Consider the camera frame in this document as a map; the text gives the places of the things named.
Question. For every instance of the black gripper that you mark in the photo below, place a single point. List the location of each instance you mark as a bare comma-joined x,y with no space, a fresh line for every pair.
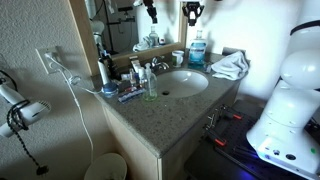
193,7

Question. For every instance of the clear mouthwash bottle cap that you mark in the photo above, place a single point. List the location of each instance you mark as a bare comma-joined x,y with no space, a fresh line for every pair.
199,34

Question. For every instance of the blue mouthwash bottle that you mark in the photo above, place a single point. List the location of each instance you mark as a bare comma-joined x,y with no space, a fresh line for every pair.
197,53

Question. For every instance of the small white tube bottle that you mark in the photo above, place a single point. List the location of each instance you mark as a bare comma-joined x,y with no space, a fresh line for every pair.
141,75

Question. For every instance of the white mug with green print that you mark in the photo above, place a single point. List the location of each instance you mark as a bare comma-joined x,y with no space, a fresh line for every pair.
177,59

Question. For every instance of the chrome faucet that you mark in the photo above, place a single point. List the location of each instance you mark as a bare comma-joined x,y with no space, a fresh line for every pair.
159,63

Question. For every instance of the white crumpled towel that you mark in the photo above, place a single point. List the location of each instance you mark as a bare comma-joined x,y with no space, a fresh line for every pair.
231,65

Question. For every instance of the white oval sink basin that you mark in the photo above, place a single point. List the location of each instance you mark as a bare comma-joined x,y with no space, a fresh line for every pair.
186,81

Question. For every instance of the clear soap pump dispenser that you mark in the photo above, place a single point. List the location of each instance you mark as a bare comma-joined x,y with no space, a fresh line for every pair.
150,85

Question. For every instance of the slim red cosmetic stick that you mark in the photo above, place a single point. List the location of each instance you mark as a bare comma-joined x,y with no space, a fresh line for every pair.
131,89

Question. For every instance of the blue white toothpaste tube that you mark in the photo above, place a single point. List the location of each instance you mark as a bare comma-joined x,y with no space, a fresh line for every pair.
131,96

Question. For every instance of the black clamp with orange tip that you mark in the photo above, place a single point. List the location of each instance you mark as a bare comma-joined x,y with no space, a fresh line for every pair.
231,114
216,138

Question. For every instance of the white electric toothbrush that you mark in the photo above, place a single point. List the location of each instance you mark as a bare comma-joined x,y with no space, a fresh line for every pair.
103,71

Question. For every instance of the round blue lidded jar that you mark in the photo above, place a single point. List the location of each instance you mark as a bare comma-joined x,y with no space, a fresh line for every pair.
110,90

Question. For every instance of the black perforated breadboard table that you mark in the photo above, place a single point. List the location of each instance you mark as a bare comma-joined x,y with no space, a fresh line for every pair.
233,140

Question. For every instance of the beige wooden vanity cabinet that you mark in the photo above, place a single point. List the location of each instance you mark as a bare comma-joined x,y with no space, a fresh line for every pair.
133,150

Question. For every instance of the wooden framed wall mirror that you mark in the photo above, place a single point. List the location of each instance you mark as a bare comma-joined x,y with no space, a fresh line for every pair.
80,33

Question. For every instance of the white wall outlet plate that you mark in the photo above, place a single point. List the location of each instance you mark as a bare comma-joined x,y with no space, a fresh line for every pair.
50,61

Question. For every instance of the white wall hair dryer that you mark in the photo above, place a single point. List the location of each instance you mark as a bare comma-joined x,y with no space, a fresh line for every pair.
30,111

